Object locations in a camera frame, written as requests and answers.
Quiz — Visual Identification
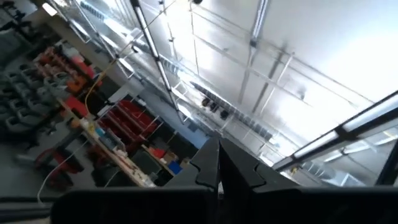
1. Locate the grey robot parts pile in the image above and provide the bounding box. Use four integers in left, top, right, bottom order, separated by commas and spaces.
0, 60, 68, 141

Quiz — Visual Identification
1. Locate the yellow hanging cable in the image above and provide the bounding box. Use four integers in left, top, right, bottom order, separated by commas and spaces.
83, 0, 178, 128

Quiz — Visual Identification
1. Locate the long wooden workbench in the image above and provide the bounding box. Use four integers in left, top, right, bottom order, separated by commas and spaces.
58, 99, 157, 188

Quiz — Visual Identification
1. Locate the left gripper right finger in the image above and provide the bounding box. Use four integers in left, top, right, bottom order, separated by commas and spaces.
220, 138, 398, 224

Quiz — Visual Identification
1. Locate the cardboard box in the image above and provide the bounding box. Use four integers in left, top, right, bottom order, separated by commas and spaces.
163, 151, 191, 169

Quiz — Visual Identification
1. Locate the long white cable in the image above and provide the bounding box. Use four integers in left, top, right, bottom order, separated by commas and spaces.
36, 139, 91, 207

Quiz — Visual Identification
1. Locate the red and black chair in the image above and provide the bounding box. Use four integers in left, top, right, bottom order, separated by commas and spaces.
33, 146, 85, 191

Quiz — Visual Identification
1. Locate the red box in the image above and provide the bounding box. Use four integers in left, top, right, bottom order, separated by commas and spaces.
151, 147, 166, 160

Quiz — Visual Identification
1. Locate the black frame bar with light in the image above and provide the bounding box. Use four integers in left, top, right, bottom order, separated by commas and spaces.
272, 90, 398, 172
129, 0, 189, 124

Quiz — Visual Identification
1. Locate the black frame post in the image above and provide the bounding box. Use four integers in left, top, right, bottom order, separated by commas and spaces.
374, 146, 398, 187

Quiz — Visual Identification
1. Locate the red storage bins rack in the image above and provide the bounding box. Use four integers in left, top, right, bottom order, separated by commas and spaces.
98, 99, 163, 151

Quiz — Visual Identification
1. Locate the orange storage bins rack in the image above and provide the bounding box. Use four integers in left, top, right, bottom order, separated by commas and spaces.
34, 43, 98, 94

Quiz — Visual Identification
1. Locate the blue box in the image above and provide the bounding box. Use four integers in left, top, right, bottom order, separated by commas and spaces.
169, 161, 183, 175

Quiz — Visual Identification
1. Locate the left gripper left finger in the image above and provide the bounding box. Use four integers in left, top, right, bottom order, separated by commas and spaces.
51, 136, 220, 224

